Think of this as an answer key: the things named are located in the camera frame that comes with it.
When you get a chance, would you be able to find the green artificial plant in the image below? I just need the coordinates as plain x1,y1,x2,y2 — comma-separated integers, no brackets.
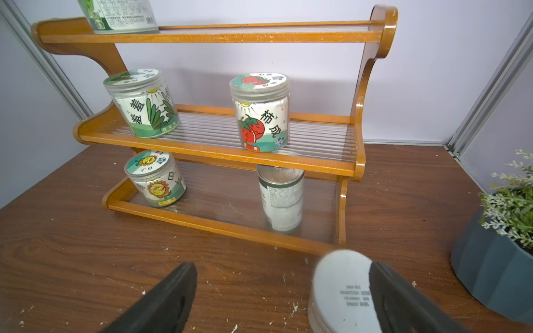
480,149,532,254

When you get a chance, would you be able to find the mimosa seed jar green label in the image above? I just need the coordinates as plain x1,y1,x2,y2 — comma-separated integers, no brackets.
104,69,180,138

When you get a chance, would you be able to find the strawberry seed jar red label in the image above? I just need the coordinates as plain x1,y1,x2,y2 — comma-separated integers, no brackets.
229,72,290,153

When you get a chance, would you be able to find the sunflower seed jar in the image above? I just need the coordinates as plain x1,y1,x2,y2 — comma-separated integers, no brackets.
124,150,187,208

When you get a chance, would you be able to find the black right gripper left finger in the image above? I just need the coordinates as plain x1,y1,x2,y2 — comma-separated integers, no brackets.
102,262,198,332

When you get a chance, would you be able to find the white-lid seed jar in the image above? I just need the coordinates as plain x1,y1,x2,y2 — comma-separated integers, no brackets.
308,249,382,332
78,0,159,35

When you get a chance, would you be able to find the metal can green label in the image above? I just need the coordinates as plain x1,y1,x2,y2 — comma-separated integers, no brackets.
257,165,305,233

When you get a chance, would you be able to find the orange wooden three-tier shelf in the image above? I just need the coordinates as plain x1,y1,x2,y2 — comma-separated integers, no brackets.
31,5,398,255

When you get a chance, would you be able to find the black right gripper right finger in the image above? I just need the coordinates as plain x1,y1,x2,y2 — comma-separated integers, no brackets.
369,262,468,333

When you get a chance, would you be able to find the blue-grey plant pot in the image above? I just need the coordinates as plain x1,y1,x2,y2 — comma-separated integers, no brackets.
451,208,532,324

